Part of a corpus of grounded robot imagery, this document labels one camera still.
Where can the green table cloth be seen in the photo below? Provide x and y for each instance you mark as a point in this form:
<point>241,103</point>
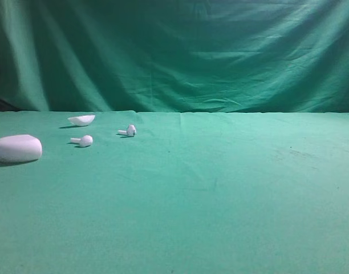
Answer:
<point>189,193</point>

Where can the white earbud case lid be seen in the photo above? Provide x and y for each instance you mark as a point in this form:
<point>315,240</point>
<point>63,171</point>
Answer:
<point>81,121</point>

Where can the white earbud near case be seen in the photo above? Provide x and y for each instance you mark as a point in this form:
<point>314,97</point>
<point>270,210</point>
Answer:
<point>84,141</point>

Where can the green backdrop cloth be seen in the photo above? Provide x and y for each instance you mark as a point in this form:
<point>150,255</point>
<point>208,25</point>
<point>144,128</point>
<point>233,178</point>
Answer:
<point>174,56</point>

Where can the white earbud case body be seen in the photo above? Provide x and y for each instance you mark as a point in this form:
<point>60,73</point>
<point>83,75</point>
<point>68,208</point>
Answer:
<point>20,148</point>

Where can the white earbud with dark tip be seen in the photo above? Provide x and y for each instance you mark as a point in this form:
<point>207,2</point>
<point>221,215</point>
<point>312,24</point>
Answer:
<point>129,132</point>

